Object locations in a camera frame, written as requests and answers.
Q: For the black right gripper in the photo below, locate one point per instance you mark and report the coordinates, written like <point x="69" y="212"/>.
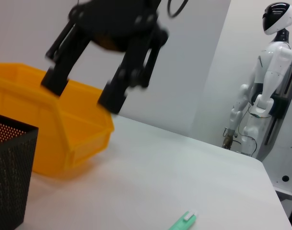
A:
<point x="117" y="19"/>

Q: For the mint green pen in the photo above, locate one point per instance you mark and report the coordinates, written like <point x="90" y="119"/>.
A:
<point x="184" y="221"/>

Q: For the black mesh pen holder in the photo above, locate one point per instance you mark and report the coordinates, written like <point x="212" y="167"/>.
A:
<point x="9" y="179"/>

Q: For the yellow plastic storage bin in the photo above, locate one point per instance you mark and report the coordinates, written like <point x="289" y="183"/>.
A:
<point x="76" y="134"/>

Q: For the white humanoid robot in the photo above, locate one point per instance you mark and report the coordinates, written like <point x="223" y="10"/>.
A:
<point x="275" y="60"/>

